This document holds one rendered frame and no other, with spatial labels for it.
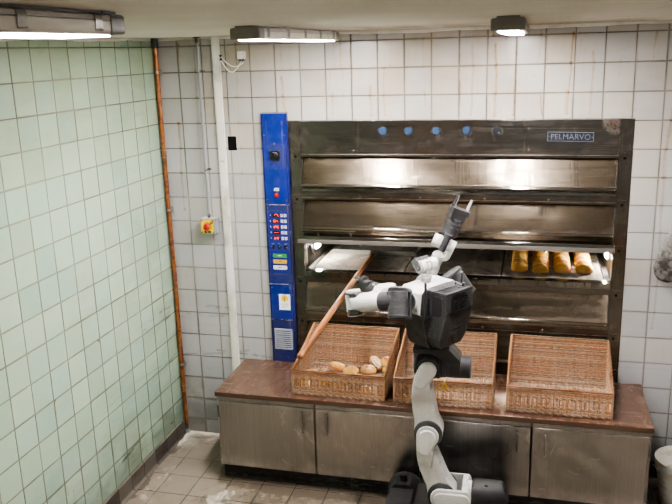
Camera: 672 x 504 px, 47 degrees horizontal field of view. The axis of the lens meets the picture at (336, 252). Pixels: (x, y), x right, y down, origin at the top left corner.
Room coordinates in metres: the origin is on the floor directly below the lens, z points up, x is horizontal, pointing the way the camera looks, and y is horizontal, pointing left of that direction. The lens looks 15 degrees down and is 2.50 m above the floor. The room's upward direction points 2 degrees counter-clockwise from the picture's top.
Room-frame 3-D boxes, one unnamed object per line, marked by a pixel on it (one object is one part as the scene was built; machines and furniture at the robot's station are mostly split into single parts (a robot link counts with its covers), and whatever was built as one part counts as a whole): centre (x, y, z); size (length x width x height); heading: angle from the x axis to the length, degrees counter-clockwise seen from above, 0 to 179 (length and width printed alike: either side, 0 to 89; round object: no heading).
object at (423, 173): (4.42, -0.68, 1.80); 1.79 x 0.11 x 0.19; 76
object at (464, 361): (3.57, -0.51, 1.00); 0.28 x 0.13 x 0.18; 77
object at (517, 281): (4.44, -0.68, 1.16); 1.80 x 0.06 x 0.04; 76
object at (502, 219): (4.42, -0.68, 1.54); 1.79 x 0.11 x 0.19; 76
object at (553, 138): (4.44, -0.68, 1.99); 1.80 x 0.08 x 0.21; 76
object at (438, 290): (3.56, -0.47, 1.27); 0.34 x 0.30 x 0.36; 132
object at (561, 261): (4.70, -1.35, 1.21); 0.61 x 0.48 x 0.06; 166
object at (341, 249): (5.15, -0.29, 1.20); 0.55 x 0.36 x 0.03; 76
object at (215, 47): (4.75, 0.68, 1.45); 0.05 x 0.02 x 2.30; 76
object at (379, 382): (4.30, -0.05, 0.72); 0.56 x 0.49 x 0.28; 74
